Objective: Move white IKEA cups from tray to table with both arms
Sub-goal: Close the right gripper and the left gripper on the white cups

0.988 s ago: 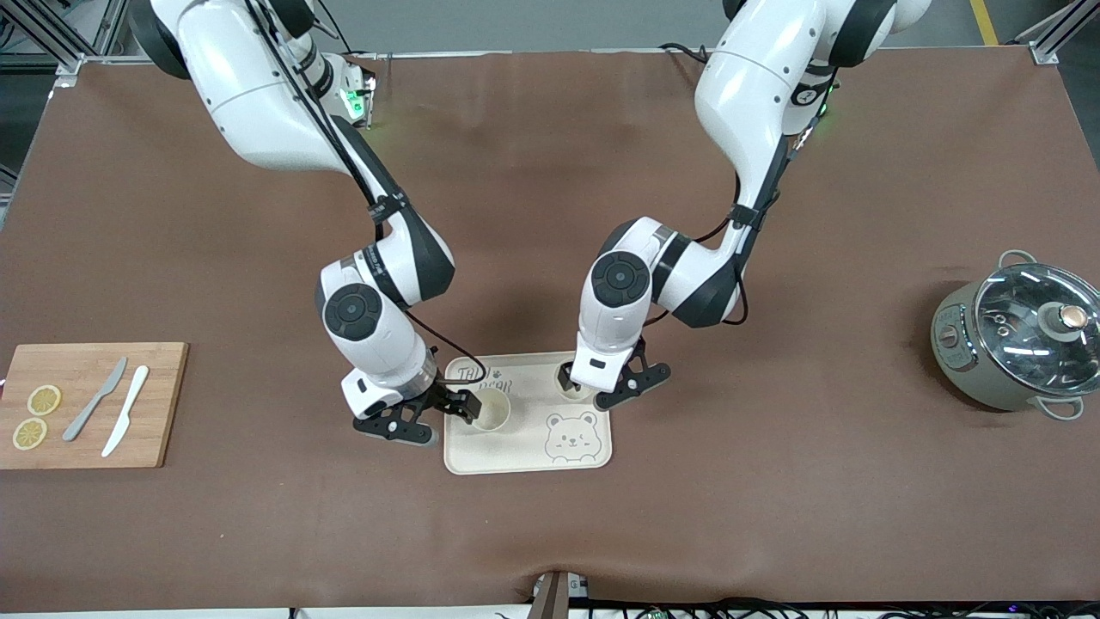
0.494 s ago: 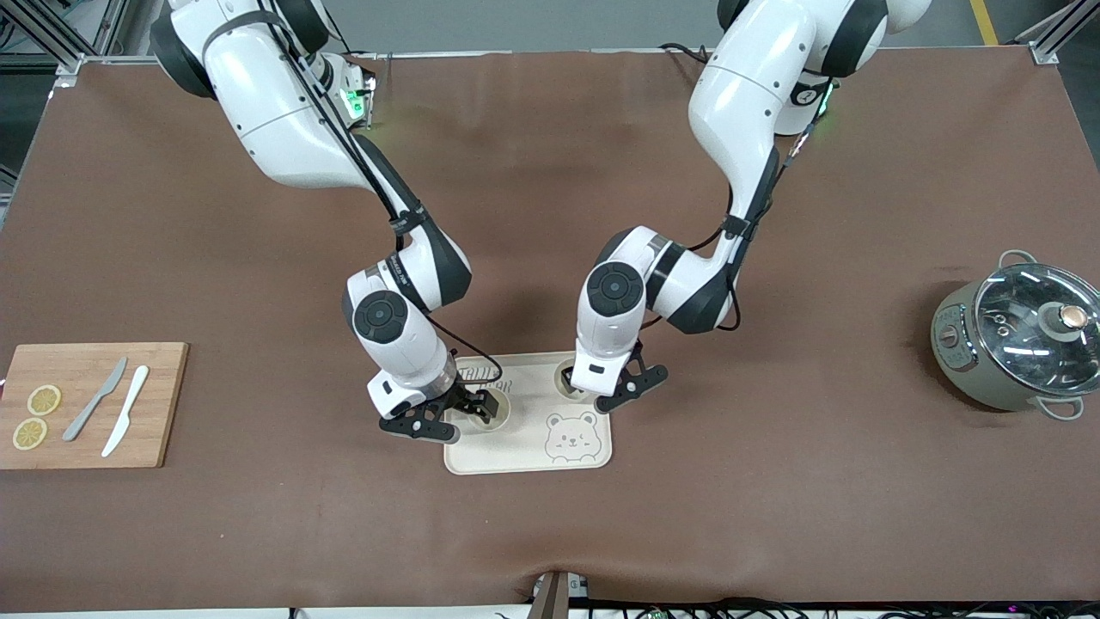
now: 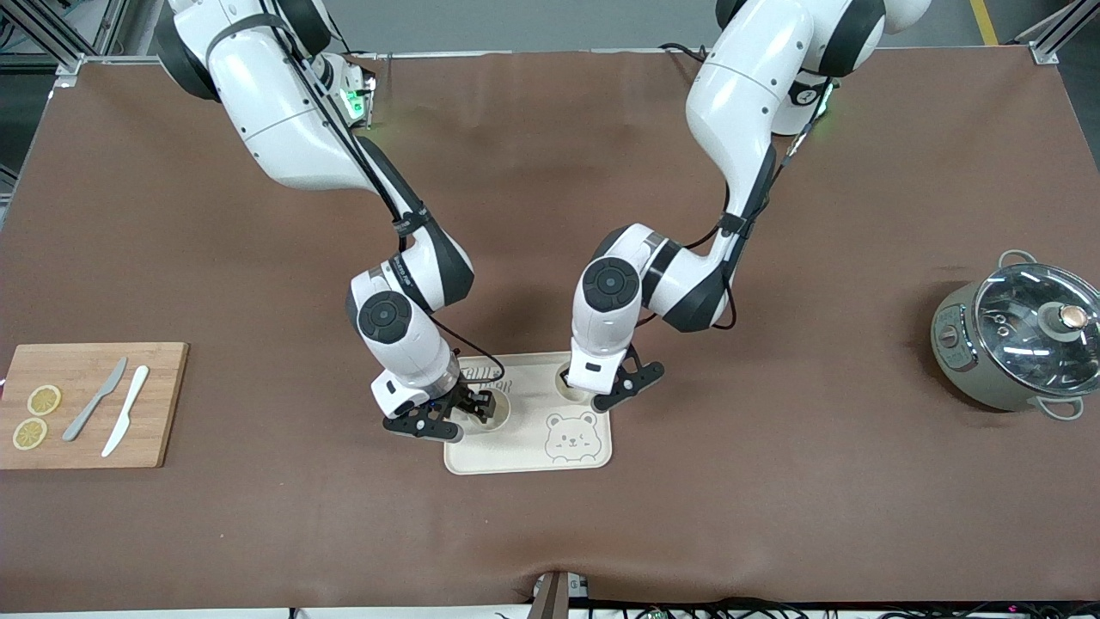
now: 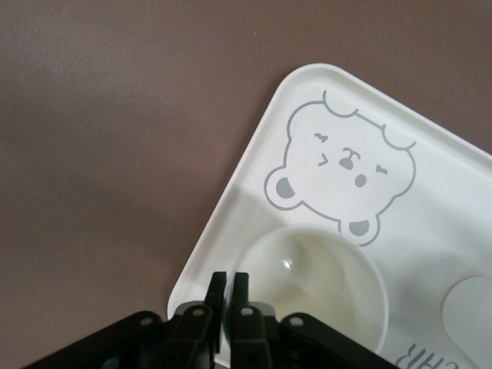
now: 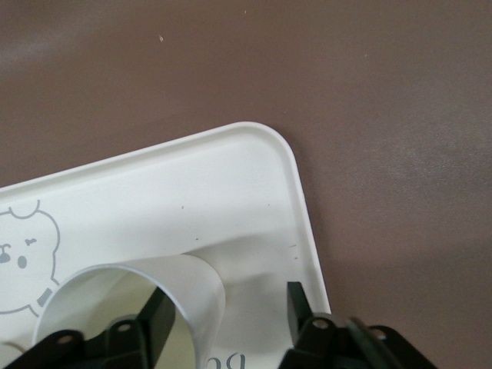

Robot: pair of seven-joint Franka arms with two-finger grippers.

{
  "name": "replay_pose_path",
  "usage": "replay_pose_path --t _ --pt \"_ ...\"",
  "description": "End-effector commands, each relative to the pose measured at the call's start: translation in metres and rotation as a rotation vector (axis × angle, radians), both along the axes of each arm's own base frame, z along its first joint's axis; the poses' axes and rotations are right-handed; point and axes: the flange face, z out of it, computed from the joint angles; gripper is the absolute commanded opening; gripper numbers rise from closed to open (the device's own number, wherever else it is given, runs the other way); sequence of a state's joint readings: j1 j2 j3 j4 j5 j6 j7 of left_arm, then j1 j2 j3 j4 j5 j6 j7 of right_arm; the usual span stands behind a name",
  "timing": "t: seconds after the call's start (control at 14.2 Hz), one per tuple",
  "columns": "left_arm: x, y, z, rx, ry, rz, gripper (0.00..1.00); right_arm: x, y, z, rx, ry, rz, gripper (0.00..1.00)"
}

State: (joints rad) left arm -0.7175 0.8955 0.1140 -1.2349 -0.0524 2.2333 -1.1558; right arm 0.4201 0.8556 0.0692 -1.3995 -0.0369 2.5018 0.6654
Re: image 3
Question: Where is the grey metal mount bracket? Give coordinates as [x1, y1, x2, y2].
[529, 573, 590, 601]

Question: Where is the white plastic knife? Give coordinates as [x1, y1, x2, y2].
[101, 365, 150, 458]

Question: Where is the aluminium frame profile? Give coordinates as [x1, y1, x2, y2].
[1014, 0, 1100, 65]
[0, 0, 130, 87]

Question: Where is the wooden cutting board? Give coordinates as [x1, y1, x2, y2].
[0, 342, 190, 470]

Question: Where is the brown stand post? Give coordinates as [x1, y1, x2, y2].
[535, 572, 570, 619]

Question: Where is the glass pot lid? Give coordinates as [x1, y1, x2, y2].
[974, 263, 1100, 395]

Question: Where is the grey plastic knife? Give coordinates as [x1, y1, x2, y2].
[62, 357, 128, 443]

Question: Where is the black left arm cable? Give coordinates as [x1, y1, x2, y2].
[636, 77, 836, 332]

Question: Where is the grey pot with glass lid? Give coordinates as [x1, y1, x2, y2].
[931, 249, 1100, 421]

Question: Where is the cream bear print tray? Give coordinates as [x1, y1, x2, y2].
[443, 351, 614, 475]

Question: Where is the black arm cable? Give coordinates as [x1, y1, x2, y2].
[636, 77, 836, 332]
[258, 13, 506, 388]

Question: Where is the white paper cup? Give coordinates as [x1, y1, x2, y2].
[556, 361, 602, 401]
[451, 387, 511, 433]

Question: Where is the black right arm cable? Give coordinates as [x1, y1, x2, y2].
[258, 13, 506, 388]

